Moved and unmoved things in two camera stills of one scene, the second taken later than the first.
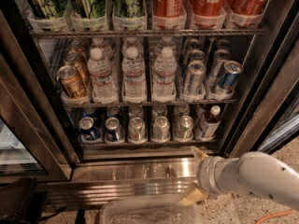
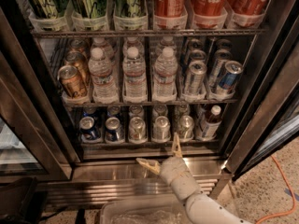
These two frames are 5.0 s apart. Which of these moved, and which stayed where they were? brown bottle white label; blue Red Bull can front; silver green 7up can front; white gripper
Moved: white gripper
Stayed: blue Red Bull can front; silver green 7up can front; brown bottle white label
